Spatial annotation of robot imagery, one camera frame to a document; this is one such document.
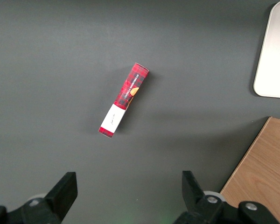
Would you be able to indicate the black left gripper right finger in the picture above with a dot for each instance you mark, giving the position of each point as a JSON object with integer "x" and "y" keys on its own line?
{"x": 196, "y": 205}

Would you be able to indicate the wooden drawer cabinet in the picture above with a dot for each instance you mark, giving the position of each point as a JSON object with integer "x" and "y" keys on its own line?
{"x": 263, "y": 177}

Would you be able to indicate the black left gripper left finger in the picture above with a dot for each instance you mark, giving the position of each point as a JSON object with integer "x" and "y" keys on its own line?
{"x": 60, "y": 198}

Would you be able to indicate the red plaid cookie box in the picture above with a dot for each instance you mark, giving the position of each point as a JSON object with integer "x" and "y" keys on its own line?
{"x": 126, "y": 98}

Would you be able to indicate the beige plastic tray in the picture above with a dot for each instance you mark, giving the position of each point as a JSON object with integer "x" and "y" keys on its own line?
{"x": 276, "y": 58}

